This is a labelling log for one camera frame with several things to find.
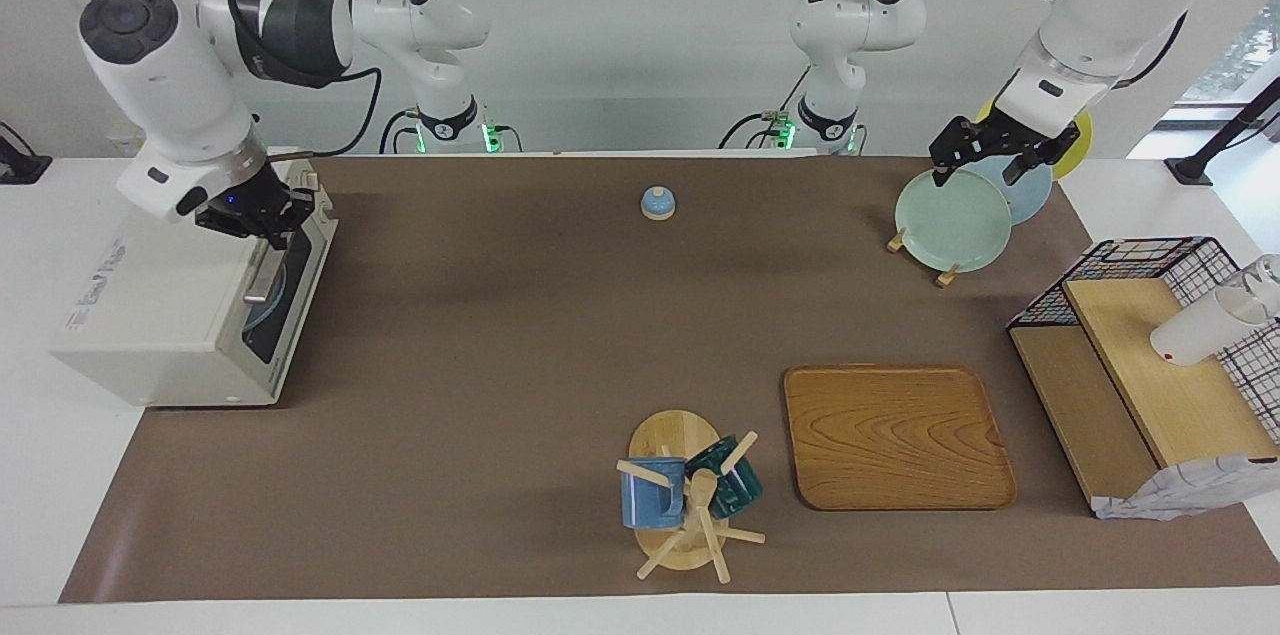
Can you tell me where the glass oven door with handle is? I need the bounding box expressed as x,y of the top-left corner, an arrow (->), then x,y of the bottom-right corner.
238,215 -> 339,386

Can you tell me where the white toaster oven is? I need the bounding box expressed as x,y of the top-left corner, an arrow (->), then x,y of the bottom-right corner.
50,160 -> 339,408

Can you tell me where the light blue racked plate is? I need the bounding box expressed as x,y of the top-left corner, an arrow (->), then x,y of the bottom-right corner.
965,155 -> 1054,226

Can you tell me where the pale green racked plate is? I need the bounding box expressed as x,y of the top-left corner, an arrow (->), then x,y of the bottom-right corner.
894,168 -> 1013,273

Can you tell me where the yellow racked plate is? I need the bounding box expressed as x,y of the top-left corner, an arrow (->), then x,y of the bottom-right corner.
975,95 -> 1093,181

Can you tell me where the wooden plate rack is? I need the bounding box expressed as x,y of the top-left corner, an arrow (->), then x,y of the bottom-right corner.
886,228 -> 961,288

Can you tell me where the black clamp stand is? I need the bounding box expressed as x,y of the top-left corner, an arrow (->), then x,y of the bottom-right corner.
1165,75 -> 1280,186

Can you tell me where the white plastic cup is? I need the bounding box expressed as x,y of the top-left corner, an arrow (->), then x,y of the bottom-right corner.
1149,287 -> 1271,367

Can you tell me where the brown table mat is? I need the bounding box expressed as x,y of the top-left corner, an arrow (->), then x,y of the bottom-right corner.
58,155 -> 1280,604

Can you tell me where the wooden serving tray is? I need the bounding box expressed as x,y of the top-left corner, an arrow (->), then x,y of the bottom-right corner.
783,364 -> 1018,512

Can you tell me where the clear glass cup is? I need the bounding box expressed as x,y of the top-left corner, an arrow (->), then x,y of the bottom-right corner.
1228,254 -> 1280,318

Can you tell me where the grey patterned cloth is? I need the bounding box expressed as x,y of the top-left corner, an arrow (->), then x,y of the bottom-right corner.
1092,455 -> 1279,522

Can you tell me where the wooden mug tree stand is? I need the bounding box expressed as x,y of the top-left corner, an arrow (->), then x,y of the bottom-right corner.
615,409 -> 767,584

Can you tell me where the dark green ceramic mug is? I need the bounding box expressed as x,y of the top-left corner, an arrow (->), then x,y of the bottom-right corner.
686,435 -> 764,520

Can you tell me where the blue ceramic mug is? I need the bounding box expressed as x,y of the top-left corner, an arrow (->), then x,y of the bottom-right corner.
620,458 -> 688,530

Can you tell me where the black base cable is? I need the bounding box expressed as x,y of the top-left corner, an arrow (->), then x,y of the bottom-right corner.
718,65 -> 811,151
378,108 -> 421,156

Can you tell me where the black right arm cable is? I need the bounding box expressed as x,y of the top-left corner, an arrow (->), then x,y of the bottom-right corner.
265,65 -> 383,159

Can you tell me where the wooden shelf with wire basket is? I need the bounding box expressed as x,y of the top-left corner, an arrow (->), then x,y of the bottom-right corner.
1007,237 -> 1280,516

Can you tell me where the window with grey frame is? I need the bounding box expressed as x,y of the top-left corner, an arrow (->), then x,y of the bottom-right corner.
1175,0 -> 1280,108

